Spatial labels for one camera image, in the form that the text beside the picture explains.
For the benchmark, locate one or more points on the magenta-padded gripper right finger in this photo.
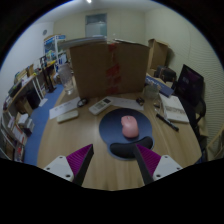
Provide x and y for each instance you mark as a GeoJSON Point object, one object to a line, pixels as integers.
{"type": "Point", "coordinates": [150, 160]}

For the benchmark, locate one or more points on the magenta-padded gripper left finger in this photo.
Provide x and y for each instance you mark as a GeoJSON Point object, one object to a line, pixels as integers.
{"type": "Point", "coordinates": [78, 160]}

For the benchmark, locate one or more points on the pink computer mouse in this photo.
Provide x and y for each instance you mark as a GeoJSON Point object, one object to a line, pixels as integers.
{"type": "Point", "coordinates": [130, 126]}

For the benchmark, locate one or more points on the blue mouse pad, black rest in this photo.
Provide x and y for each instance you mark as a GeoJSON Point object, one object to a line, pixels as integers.
{"type": "Point", "coordinates": [111, 128]}

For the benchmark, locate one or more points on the black marker pen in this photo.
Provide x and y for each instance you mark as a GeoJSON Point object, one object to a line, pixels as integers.
{"type": "Point", "coordinates": [167, 122]}

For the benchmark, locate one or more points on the white flat case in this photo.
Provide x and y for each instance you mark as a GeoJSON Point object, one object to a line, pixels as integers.
{"type": "Point", "coordinates": [67, 116]}

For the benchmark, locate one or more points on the white open book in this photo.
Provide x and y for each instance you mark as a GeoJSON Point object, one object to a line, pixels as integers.
{"type": "Point", "coordinates": [175, 108]}

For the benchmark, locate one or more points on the small black gadget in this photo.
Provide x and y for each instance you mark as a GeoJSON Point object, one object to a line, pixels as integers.
{"type": "Point", "coordinates": [82, 102]}
{"type": "Point", "coordinates": [140, 101]}

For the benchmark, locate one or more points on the white remote control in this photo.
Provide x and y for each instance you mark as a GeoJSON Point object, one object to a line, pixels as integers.
{"type": "Point", "coordinates": [100, 106]}

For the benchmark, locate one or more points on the clear drinking glass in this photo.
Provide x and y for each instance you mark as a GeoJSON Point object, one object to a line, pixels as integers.
{"type": "Point", "coordinates": [151, 91]}

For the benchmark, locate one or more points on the blue flat box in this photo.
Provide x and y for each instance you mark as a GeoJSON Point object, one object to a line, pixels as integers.
{"type": "Point", "coordinates": [165, 87]}

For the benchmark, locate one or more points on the black computer tower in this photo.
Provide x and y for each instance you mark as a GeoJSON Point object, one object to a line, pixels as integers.
{"type": "Point", "coordinates": [33, 98]}

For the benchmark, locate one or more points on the clear glass jar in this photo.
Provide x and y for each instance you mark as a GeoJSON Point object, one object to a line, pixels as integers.
{"type": "Point", "coordinates": [66, 78]}

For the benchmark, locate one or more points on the black office chair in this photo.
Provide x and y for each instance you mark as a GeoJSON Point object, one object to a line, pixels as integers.
{"type": "Point", "coordinates": [190, 86]}

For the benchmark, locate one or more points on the black floor stand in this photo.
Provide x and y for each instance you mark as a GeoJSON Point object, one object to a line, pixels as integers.
{"type": "Point", "coordinates": [49, 80]}

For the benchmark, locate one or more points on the black bag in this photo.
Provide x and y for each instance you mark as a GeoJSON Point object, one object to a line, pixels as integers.
{"type": "Point", "coordinates": [165, 73]}

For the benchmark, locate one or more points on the large brown cardboard box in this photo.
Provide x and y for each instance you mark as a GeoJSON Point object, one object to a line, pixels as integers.
{"type": "Point", "coordinates": [90, 70]}

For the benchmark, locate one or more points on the wooden side desk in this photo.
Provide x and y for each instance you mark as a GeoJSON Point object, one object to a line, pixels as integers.
{"type": "Point", "coordinates": [23, 85]}

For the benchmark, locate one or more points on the open tall cardboard box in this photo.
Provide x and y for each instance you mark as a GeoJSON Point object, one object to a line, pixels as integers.
{"type": "Point", "coordinates": [158, 53]}

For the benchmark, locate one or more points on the blue and white shelf unit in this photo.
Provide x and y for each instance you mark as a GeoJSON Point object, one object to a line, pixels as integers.
{"type": "Point", "coordinates": [51, 50]}

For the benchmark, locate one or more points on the stack of flat sheets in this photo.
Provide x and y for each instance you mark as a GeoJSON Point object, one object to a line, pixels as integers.
{"type": "Point", "coordinates": [80, 41]}

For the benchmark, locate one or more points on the grey door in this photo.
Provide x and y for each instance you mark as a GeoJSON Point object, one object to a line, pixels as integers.
{"type": "Point", "coordinates": [96, 26]}

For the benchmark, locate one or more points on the ceiling tube light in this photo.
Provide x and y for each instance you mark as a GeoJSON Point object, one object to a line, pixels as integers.
{"type": "Point", "coordinates": [89, 1]}

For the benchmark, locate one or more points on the round wall clock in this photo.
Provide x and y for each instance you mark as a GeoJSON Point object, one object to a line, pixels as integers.
{"type": "Point", "coordinates": [44, 32]}

